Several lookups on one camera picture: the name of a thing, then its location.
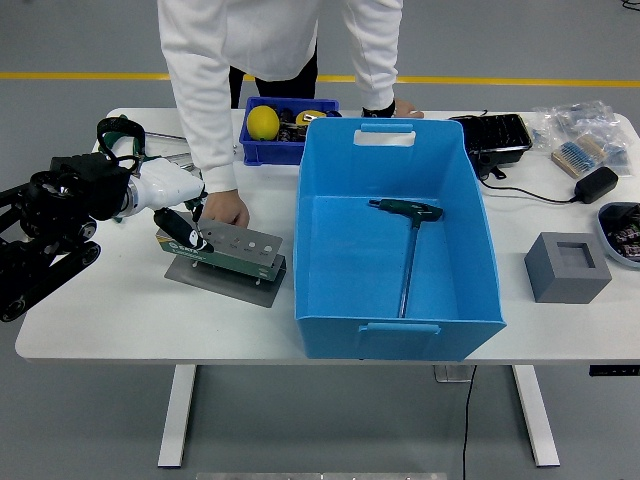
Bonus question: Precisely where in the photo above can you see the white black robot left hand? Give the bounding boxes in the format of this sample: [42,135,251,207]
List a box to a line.
[133,158,216,254]

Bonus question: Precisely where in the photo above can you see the person's right hand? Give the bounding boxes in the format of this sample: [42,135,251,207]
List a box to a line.
[199,188,251,229]

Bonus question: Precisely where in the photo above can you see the person's left hand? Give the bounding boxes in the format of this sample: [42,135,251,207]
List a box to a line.
[392,98,426,120]

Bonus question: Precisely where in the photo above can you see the small green T-handle hex key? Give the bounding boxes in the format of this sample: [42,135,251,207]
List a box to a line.
[183,198,205,237]

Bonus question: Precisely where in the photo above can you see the green metal hex key stand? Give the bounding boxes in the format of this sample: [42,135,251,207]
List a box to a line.
[154,219,287,309]

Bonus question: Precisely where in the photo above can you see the large green T-handle hex key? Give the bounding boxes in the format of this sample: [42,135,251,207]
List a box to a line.
[368,197,445,320]

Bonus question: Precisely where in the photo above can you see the large blue folding box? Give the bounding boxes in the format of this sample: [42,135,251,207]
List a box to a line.
[293,117,507,362]

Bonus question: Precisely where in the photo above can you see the small dark blue parts bin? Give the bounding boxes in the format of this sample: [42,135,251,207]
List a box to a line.
[238,96,341,166]

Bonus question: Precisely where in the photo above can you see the yellow lemon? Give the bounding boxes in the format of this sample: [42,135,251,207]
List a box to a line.
[246,104,280,141]

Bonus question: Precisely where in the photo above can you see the black plastic tray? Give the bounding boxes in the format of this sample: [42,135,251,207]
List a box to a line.
[447,113,533,181]

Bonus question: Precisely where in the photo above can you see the black parts in bin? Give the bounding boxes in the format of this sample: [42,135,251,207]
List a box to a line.
[278,107,309,144]

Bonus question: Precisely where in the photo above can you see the person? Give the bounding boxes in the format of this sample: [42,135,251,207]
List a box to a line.
[156,0,426,229]

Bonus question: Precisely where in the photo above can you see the clear plastic component bags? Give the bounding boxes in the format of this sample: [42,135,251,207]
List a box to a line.
[531,99,634,169]

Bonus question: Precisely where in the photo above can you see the blue resistor strip bundle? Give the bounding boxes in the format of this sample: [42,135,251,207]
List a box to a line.
[551,133,609,179]

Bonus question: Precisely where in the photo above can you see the black power adapter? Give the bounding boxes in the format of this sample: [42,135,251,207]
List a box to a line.
[574,166,620,205]

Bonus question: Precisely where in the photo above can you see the white table leg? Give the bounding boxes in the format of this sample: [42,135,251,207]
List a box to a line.
[157,364,197,469]
[510,364,560,469]

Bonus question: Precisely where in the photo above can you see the grey cube block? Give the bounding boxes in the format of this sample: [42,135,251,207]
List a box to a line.
[524,231,613,305]

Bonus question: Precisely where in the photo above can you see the light blue bowl with parts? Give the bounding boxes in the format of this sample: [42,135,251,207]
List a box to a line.
[597,201,640,271]

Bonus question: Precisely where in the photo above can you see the metal plate under table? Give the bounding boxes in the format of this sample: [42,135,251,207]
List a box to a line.
[433,364,475,384]

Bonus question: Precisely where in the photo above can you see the black table control panel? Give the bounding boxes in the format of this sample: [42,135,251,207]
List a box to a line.
[588,365,640,378]

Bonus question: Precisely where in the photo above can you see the black adapter cable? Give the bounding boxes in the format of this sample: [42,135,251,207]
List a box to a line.
[479,174,579,205]

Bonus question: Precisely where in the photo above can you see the black floor cable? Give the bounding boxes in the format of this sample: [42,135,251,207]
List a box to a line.
[460,364,479,480]

